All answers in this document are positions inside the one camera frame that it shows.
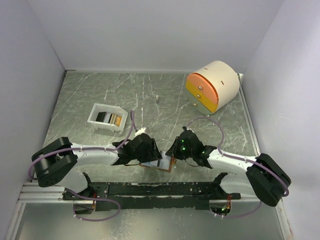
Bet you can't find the brown leather card holder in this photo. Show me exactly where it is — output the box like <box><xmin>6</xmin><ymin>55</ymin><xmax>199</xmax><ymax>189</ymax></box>
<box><xmin>139</xmin><ymin>150</ymin><xmax>176</xmax><ymax>173</ymax></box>

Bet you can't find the white card tray box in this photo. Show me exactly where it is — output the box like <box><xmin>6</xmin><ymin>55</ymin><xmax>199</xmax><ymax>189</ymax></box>
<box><xmin>87</xmin><ymin>103</ymin><xmax>128</xmax><ymax>132</ymax></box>

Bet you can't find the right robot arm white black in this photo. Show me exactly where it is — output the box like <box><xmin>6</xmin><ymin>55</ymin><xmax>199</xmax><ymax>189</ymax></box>
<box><xmin>165</xmin><ymin>129</ymin><xmax>292</xmax><ymax>207</ymax></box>

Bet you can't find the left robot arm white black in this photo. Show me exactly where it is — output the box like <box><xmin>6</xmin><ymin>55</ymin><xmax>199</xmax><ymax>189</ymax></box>
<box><xmin>31</xmin><ymin>133</ymin><xmax>162</xmax><ymax>200</ymax></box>

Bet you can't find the stack of cards in tray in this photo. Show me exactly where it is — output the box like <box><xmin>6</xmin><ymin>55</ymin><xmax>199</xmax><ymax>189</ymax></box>
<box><xmin>95</xmin><ymin>112</ymin><xmax>122</xmax><ymax>126</ymax></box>

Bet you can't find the cream round drawer cabinet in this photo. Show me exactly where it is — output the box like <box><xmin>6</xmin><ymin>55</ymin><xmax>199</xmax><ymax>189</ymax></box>
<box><xmin>185</xmin><ymin>60</ymin><xmax>240</xmax><ymax>116</ymax></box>

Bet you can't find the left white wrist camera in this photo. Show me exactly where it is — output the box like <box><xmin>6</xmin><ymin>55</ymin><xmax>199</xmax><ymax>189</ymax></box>
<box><xmin>134</xmin><ymin>127</ymin><xmax>148</xmax><ymax>137</ymax></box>

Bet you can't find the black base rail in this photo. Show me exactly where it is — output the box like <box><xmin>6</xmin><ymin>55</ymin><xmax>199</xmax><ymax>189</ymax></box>
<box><xmin>62</xmin><ymin>181</ymin><xmax>242</xmax><ymax>212</ymax></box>

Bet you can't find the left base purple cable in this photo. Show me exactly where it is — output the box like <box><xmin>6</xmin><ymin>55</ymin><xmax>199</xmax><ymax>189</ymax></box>
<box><xmin>66</xmin><ymin>188</ymin><xmax>125</xmax><ymax>222</ymax></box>

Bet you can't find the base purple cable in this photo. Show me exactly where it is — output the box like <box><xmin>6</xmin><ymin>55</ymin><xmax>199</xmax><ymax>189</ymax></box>
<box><xmin>213</xmin><ymin>199</ymin><xmax>262</xmax><ymax>219</ymax></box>
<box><xmin>66</xmin><ymin>188</ymin><xmax>125</xmax><ymax>222</ymax></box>

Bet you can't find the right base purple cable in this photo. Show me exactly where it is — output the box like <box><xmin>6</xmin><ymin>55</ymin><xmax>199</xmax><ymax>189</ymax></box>
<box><xmin>213</xmin><ymin>199</ymin><xmax>262</xmax><ymax>219</ymax></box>

